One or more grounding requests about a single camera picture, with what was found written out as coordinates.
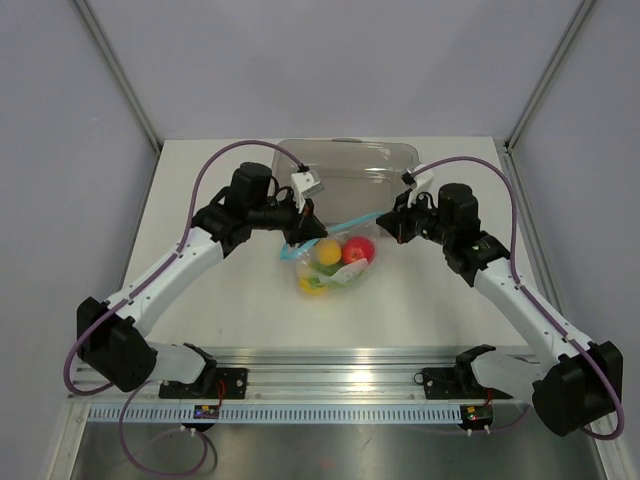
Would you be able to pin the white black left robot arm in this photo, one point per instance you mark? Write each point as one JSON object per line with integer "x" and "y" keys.
{"x": 112, "y": 333}

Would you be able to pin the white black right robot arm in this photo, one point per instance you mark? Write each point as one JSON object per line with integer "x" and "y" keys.
{"x": 574, "y": 381}

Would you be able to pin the green toy grapes bunch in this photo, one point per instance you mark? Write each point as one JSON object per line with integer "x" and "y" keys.
{"x": 338, "y": 274}

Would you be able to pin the left aluminium frame post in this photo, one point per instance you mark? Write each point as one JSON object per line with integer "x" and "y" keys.
{"x": 89, "y": 18}

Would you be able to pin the aluminium frame post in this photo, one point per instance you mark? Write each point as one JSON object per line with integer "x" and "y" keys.
{"x": 551, "y": 70}
{"x": 89, "y": 18}

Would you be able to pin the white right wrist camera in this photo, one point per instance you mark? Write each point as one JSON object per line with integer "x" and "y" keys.
{"x": 418, "y": 181}

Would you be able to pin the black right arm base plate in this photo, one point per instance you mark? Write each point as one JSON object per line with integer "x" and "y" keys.
{"x": 448, "y": 383}

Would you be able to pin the clear zip top bag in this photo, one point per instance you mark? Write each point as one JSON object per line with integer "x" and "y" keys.
{"x": 301, "y": 255}

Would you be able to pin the yellow toy lemon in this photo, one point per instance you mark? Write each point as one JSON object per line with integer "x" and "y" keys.
{"x": 312, "y": 286}

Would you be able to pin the aluminium mounting rail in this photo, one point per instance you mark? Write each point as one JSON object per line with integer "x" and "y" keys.
{"x": 342, "y": 375}

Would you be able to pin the clear grey plastic tray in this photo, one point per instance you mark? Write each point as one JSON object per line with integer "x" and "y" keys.
{"x": 358, "y": 177}

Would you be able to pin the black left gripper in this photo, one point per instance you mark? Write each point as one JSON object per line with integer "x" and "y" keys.
{"x": 303, "y": 226}

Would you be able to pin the left small circuit board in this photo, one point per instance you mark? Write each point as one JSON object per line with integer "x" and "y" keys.
{"x": 206, "y": 412}

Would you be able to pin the white slotted cable duct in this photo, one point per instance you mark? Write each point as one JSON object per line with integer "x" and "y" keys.
{"x": 281, "y": 414}

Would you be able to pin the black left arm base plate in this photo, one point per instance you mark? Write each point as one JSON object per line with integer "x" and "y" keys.
{"x": 227, "y": 384}

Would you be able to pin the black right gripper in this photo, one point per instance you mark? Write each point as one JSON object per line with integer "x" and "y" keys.
{"x": 398, "y": 221}

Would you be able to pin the small circuit board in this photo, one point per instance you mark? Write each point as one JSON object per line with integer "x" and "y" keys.
{"x": 206, "y": 412}
{"x": 478, "y": 416}

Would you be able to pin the red toy tomato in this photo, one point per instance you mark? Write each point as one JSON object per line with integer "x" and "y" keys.
{"x": 357, "y": 248}

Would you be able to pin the orange toy fruit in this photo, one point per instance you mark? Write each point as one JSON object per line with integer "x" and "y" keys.
{"x": 328, "y": 252}

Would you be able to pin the right aluminium frame post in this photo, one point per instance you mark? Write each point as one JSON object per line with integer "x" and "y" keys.
{"x": 551, "y": 70}

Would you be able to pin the right small circuit board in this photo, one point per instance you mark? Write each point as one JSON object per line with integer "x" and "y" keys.
{"x": 478, "y": 416}

